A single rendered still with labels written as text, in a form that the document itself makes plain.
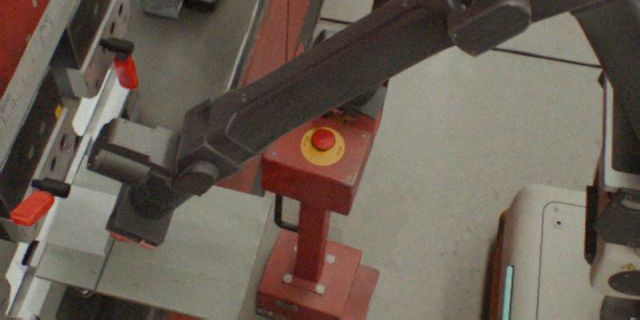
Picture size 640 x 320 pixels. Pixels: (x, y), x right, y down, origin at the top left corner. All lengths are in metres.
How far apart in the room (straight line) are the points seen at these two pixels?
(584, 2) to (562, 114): 1.81
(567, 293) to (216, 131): 1.24
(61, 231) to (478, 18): 0.67
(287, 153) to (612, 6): 0.82
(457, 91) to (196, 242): 1.46
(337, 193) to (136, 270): 0.45
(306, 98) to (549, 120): 1.73
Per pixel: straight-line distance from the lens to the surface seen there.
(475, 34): 0.80
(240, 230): 1.24
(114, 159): 1.04
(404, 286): 2.30
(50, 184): 1.06
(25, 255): 1.27
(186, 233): 1.24
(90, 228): 1.26
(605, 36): 0.87
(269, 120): 0.94
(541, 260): 2.08
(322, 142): 1.52
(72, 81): 1.17
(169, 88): 1.50
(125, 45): 1.16
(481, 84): 2.61
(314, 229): 1.89
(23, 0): 0.96
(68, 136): 1.14
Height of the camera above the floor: 2.13
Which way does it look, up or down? 60 degrees down
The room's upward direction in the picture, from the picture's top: 6 degrees clockwise
